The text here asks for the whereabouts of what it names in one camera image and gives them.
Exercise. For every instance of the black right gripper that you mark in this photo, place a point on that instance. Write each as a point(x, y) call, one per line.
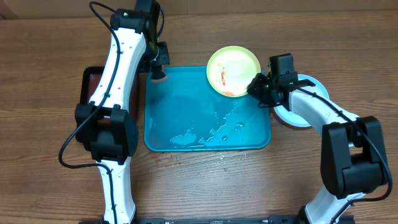
point(253, 90)

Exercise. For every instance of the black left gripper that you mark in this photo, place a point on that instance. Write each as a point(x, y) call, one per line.
point(164, 60)

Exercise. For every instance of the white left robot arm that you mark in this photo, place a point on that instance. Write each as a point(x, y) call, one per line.
point(131, 32)

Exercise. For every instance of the yellow plate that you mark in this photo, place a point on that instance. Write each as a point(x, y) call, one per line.
point(231, 69)

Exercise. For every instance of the black tray with reddish water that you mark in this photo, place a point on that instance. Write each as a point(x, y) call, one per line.
point(93, 81)

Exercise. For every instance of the light blue plate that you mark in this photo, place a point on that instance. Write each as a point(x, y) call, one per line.
point(292, 119)

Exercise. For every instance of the teal plastic tray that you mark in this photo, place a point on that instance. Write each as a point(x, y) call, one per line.
point(185, 113)

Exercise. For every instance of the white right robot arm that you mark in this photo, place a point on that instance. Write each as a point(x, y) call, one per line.
point(353, 163)

